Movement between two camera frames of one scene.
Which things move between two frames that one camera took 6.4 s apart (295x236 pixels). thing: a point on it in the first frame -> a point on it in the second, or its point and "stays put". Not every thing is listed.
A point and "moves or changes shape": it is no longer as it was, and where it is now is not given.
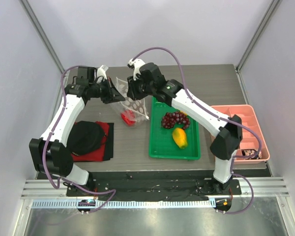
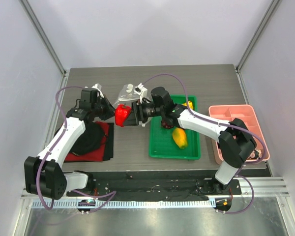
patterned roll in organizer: [250, 152] stays put
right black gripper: [132, 89] -> [137, 113]
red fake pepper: [128, 117] moves or changes shape
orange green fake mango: [180, 137] stays put
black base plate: [163, 184] stays put
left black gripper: [113, 95] -> [110, 109]
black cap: [85, 137] stays put
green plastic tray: [162, 144] stays put
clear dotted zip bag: [132, 112] moves or changes shape
